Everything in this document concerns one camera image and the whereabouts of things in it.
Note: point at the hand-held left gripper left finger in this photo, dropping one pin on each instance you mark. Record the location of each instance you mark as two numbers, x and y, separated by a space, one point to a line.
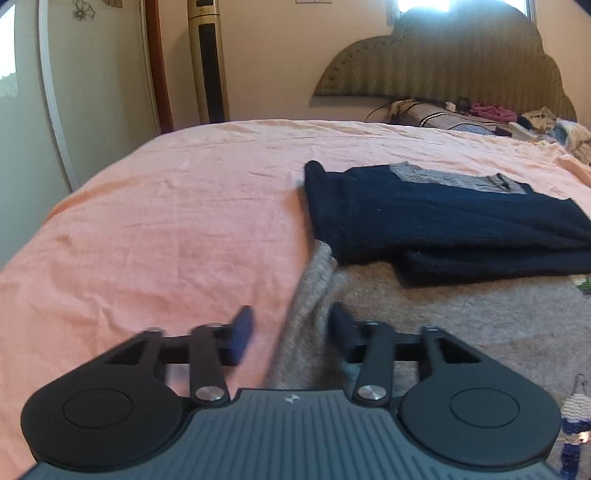
243 333

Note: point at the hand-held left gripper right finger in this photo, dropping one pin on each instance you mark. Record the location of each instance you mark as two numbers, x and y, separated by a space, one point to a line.
340 324

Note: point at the grey knit sweater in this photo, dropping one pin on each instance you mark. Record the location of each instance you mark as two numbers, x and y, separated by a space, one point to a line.
461 316

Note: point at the pile of mixed clothes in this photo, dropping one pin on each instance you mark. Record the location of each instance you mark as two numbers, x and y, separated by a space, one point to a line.
568 134

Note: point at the navy folded garment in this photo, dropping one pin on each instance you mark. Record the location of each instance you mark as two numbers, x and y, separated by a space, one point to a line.
415 221

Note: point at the pink bed sheet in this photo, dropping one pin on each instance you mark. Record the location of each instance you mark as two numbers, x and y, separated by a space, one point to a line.
161 207

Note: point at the patterned pillow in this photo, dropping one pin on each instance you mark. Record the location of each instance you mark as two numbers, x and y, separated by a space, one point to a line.
438 116

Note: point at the pink crumpled clothing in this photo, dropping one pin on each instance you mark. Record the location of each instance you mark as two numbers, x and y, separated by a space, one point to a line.
494 111

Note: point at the gold tower air conditioner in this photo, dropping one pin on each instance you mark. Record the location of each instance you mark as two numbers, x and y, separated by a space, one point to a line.
207 69

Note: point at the frosted glass wardrobe door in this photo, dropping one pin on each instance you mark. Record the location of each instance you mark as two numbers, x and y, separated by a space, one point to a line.
106 92

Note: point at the olive upholstered headboard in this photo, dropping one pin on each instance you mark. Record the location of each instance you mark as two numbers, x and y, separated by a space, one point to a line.
438 60

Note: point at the bright window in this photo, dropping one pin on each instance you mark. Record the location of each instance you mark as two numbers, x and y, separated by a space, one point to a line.
425 4

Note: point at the wooden door frame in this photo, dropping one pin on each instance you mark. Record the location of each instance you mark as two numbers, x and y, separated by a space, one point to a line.
159 69

